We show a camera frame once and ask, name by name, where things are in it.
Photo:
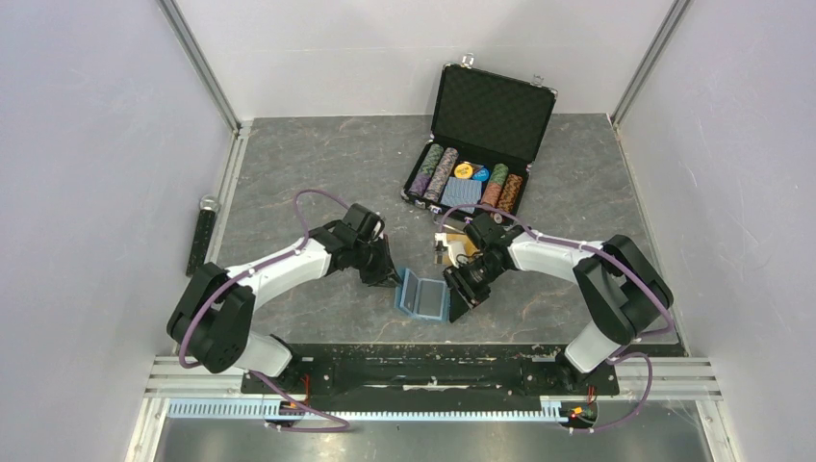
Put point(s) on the orange brown chip row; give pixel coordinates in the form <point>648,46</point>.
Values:
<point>509,193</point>

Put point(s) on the white slotted cable duct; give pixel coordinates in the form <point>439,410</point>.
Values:
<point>278,410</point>

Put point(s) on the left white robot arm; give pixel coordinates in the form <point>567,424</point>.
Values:
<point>212,320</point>

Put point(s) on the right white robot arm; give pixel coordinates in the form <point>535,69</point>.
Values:
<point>622,291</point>

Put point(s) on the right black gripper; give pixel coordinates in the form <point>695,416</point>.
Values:
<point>463,294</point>

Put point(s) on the purple green chip row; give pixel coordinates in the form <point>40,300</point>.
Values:
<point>427,169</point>

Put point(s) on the blue card holder wallet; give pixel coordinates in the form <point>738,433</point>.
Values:
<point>422,298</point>

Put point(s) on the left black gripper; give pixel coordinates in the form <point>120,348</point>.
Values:
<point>384,275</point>

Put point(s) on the clear plastic card box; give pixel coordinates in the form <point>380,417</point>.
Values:
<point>447,229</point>

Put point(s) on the pink grey chip row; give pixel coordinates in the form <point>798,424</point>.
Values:
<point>438,180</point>

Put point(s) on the blue dealer button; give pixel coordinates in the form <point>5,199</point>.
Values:
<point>481,175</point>

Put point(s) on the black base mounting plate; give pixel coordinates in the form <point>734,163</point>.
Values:
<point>437,377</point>

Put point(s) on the black poker chip case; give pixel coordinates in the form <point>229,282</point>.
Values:
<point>490,119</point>

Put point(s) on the yellow dealer button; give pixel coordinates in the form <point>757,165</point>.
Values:
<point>464,171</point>

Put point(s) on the blue playing card deck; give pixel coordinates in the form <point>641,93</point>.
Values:
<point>459,191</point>

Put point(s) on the black microphone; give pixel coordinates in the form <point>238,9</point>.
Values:
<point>202,234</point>

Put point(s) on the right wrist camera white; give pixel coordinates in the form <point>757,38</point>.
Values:
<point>442,255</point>

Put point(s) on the green red chip row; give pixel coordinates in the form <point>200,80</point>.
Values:
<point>495,185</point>

